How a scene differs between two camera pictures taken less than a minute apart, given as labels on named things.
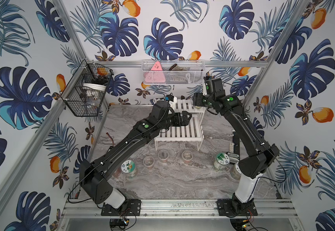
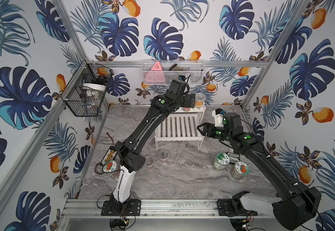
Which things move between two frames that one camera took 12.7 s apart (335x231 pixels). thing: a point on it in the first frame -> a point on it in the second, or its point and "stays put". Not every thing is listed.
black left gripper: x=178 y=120 -> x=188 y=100
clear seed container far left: x=148 y=161 stays put
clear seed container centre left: x=163 y=154 stays put
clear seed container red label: x=186 y=156 -> x=186 y=109
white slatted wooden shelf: x=193 y=132 stays put
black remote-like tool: x=233 y=155 stays put
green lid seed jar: x=222 y=162 stays put
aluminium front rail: x=179 y=208 stays put
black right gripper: x=197 y=97 -> x=211 y=126
